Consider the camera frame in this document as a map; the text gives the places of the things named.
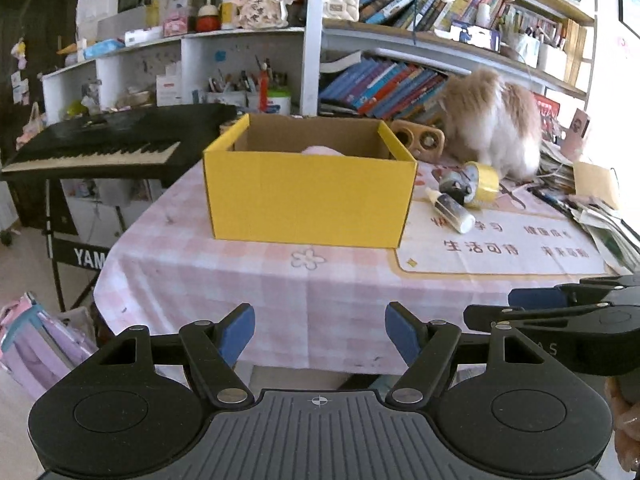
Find red printed box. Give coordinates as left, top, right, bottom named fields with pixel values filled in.
left=532, top=92, right=563, bottom=141

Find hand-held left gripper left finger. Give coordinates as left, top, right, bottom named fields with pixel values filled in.
left=77, top=302, right=257, bottom=407

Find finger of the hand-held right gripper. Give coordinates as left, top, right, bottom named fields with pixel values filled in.
left=463, top=301, right=608, bottom=333
left=508, top=272, right=640, bottom=311

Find pink checked cloth desktop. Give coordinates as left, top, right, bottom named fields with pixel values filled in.
left=92, top=150, right=640, bottom=376

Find small pink hanging bag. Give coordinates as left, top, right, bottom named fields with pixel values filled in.
left=15, top=102, right=48, bottom=151

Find scissors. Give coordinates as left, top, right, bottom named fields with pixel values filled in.
left=497, top=182, right=527, bottom=210

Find white pen holder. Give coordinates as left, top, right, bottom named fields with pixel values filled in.
left=537, top=42, right=568, bottom=81

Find brown paper envelope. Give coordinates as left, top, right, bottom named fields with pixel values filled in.
left=572, top=161, right=621, bottom=211

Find pink cartoon container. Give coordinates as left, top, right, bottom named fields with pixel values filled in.
left=562, top=108, right=591, bottom=156

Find yellow tape roll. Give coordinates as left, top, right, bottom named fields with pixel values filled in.
left=462, top=161, right=501, bottom=208

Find blue and white box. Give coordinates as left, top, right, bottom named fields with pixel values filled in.
left=450, top=20, right=501, bottom=53

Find cup of brushes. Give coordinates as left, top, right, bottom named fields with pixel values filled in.
left=207, top=57, right=261, bottom=108

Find white box with red label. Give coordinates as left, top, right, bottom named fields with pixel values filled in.
left=156, top=62, right=183, bottom=106

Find small grey gadget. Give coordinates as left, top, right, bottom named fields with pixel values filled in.
left=439, top=170, right=476, bottom=206

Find red and white figurine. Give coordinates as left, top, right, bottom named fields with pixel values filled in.
left=195, top=0, right=221, bottom=33

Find row of blue books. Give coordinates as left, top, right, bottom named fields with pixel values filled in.
left=319, top=57, right=448, bottom=121

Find black electronic piano keyboard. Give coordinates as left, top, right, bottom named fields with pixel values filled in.
left=0, top=104, right=238, bottom=188

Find bunch of pens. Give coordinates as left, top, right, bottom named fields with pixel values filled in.
left=527, top=185, right=576, bottom=217

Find black keyboard stand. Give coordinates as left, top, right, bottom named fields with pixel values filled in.
left=42, top=180, right=131, bottom=313

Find glue bottle with white cap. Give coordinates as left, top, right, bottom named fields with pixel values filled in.
left=425, top=187, right=477, bottom=234

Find yellow cardboard box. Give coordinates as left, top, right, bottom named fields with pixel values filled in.
left=202, top=113, right=418, bottom=250

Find white shelving unit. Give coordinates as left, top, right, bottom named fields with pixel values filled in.
left=41, top=0, right=598, bottom=126

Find row of mixed colour books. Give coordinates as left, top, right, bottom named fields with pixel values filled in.
left=356, top=0, right=566, bottom=43

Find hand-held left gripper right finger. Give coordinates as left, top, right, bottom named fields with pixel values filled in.
left=384, top=301, right=566, bottom=406

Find white plastic tub green lid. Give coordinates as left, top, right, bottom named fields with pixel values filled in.
left=265, top=87, right=292, bottom=116

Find orange and white cat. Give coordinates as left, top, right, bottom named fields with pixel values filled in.
left=439, top=67, right=543, bottom=181

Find blue tissue pack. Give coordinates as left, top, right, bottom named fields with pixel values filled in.
left=82, top=39, right=126, bottom=61

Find person's right hand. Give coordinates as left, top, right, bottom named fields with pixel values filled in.
left=604, top=376, right=640, bottom=472

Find pink and purple backpack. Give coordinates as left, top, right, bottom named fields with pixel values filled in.
left=0, top=292, right=98, bottom=401

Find pile of papers and books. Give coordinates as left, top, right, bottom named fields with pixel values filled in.
left=537, top=140, right=640, bottom=276

